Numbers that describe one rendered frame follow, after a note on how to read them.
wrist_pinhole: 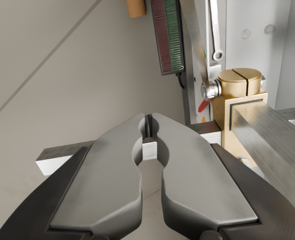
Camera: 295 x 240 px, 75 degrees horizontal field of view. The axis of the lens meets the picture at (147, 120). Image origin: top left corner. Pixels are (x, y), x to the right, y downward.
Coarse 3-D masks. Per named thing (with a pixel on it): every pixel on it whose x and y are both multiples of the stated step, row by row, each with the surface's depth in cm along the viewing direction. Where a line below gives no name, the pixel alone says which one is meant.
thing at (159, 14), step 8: (152, 0) 32; (160, 0) 32; (160, 8) 32; (160, 16) 33; (160, 24) 34; (160, 32) 34; (160, 40) 35; (160, 48) 36; (168, 48) 36; (160, 56) 36; (168, 56) 36; (168, 64) 37
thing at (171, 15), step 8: (168, 0) 32; (168, 8) 32; (168, 16) 33; (176, 16) 33; (168, 24) 34; (176, 24) 34; (168, 32) 34; (176, 32) 34; (176, 40) 35; (176, 48) 36; (176, 56) 36; (176, 64) 37
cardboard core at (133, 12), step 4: (128, 0) 86; (132, 0) 85; (136, 0) 85; (140, 0) 85; (128, 4) 87; (132, 4) 86; (136, 4) 85; (140, 4) 86; (144, 4) 88; (128, 8) 88; (132, 8) 86; (136, 8) 86; (140, 8) 87; (144, 8) 88; (128, 12) 90; (132, 12) 87; (136, 12) 87; (140, 12) 87; (144, 12) 88; (132, 16) 88; (136, 16) 88
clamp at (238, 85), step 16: (224, 80) 23; (240, 80) 22; (256, 80) 22; (224, 96) 23; (240, 96) 22; (256, 96) 22; (224, 112) 23; (224, 128) 24; (224, 144) 26; (240, 144) 26
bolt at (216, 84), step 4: (216, 80) 24; (216, 84) 24; (200, 88) 25; (204, 88) 24; (216, 88) 23; (220, 88) 23; (204, 92) 24; (216, 92) 24; (220, 92) 23; (204, 96) 24; (216, 96) 24; (204, 100) 31; (204, 104) 31; (200, 108) 34; (204, 108) 33
